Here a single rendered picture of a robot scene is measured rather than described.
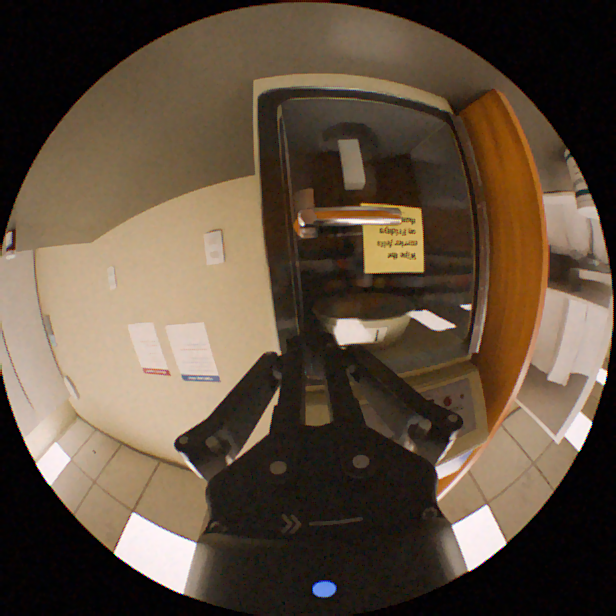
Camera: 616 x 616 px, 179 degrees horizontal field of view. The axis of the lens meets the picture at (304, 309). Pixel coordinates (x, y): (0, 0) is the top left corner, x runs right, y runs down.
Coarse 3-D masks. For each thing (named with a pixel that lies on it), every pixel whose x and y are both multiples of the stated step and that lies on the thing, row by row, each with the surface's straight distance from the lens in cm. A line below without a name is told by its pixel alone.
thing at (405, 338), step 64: (320, 128) 26; (384, 128) 29; (448, 128) 37; (320, 192) 22; (384, 192) 24; (448, 192) 29; (320, 256) 21; (448, 256) 28; (320, 320) 22; (384, 320) 24; (448, 320) 29; (320, 384) 26
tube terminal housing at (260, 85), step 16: (256, 80) 36; (272, 80) 36; (288, 80) 35; (304, 80) 35; (320, 80) 35; (336, 80) 36; (352, 80) 36; (368, 80) 38; (384, 80) 39; (256, 96) 33; (416, 96) 40; (432, 96) 43; (256, 112) 30; (256, 128) 28; (256, 144) 27; (256, 160) 26; (256, 176) 25; (256, 192) 24; (272, 320) 23; (432, 368) 33; (448, 368) 36; (352, 384) 28
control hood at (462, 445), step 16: (464, 368) 36; (416, 384) 30; (432, 384) 31; (480, 384) 38; (320, 400) 27; (480, 400) 37; (320, 416) 26; (480, 416) 37; (480, 432) 38; (464, 448) 36
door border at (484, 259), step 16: (464, 128) 40; (464, 144) 37; (480, 192) 35; (480, 208) 34; (480, 224) 33; (480, 240) 33; (480, 256) 32; (480, 272) 33; (480, 288) 33; (480, 304) 34; (480, 320) 35; (480, 336) 36
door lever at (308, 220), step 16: (320, 208) 16; (336, 208) 16; (352, 208) 17; (368, 208) 17; (384, 208) 18; (304, 224) 16; (320, 224) 16; (336, 224) 16; (352, 224) 17; (368, 224) 17; (384, 224) 18
